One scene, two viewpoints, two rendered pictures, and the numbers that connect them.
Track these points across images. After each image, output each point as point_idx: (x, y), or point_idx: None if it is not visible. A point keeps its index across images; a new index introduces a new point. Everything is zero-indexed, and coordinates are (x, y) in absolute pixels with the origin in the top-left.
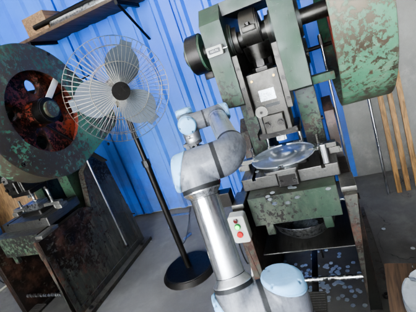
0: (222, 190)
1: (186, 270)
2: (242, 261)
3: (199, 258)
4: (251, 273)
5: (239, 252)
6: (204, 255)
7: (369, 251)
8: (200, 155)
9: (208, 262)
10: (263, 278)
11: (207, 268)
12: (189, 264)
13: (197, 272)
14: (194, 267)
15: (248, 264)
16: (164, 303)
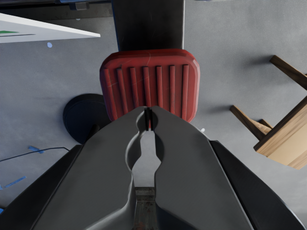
0: (144, 40)
1: (104, 126)
2: (72, 57)
3: (80, 118)
4: (95, 39)
5: (53, 68)
6: (73, 114)
7: None
8: None
9: (87, 104)
10: None
11: (98, 102)
12: (95, 126)
13: (106, 112)
14: (97, 119)
15: (77, 47)
16: (148, 132)
